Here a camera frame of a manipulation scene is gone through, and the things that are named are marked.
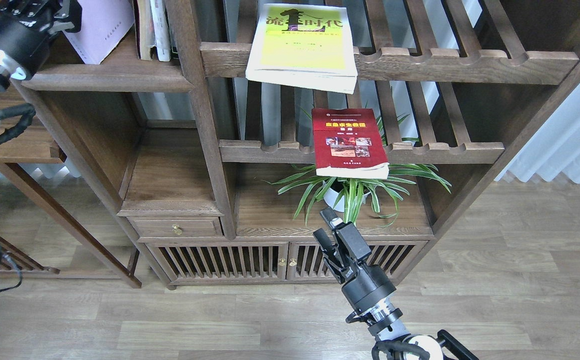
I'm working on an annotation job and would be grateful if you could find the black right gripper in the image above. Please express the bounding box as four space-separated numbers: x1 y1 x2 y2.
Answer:
313 207 396 316

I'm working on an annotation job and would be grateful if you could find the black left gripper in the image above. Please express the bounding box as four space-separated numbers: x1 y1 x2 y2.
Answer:
0 0 82 81

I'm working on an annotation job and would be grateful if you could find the white lavender cover book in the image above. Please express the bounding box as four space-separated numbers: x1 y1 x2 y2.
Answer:
63 0 134 65

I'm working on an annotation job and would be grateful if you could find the red cover book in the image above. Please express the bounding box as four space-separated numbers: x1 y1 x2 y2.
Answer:
312 108 389 180

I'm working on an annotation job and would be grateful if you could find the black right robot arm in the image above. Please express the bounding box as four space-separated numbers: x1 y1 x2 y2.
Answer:
313 207 477 360

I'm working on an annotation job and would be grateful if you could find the white plant pot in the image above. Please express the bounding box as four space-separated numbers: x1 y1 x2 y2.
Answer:
322 178 370 218

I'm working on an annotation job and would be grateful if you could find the upright beige book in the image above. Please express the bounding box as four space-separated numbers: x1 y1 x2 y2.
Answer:
133 0 155 60

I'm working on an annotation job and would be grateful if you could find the upright white book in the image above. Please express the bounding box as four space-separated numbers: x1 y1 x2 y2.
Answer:
149 0 171 62

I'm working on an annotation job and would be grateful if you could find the upright dark green book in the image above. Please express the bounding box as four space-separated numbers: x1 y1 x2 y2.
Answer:
168 20 179 60

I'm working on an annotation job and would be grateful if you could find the brass drawer knob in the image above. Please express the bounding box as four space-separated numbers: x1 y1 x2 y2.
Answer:
172 224 183 236

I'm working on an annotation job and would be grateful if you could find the dark wooden bookshelf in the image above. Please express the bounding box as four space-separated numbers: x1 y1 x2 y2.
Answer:
13 0 580 288

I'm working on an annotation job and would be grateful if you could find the yellow green cover book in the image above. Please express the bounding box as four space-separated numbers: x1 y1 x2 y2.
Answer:
245 3 358 94

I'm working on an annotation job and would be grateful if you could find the white pleated curtain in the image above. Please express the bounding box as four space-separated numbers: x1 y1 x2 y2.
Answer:
495 84 580 183

